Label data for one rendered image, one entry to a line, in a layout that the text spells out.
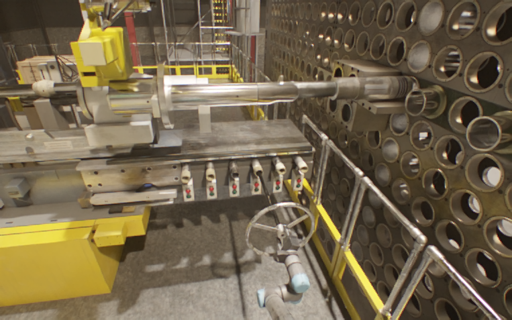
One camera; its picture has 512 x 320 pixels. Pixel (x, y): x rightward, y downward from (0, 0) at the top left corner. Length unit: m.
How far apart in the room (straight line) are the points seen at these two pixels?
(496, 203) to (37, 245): 2.90
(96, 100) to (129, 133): 0.29
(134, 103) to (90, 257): 1.13
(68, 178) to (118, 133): 0.59
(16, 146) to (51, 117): 0.32
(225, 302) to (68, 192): 1.43
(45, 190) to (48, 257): 0.49
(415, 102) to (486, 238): 1.07
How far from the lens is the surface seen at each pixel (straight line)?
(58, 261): 2.27
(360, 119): 2.67
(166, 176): 2.09
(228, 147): 2.08
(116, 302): 2.40
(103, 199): 2.19
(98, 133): 1.96
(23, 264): 2.37
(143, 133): 1.89
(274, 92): 1.66
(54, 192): 2.43
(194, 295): 2.27
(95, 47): 1.40
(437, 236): 2.57
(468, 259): 2.45
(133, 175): 2.12
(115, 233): 2.00
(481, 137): 2.12
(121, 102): 1.63
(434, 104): 2.33
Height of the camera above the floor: 1.89
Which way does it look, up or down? 30 degrees down
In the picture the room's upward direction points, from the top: 2 degrees clockwise
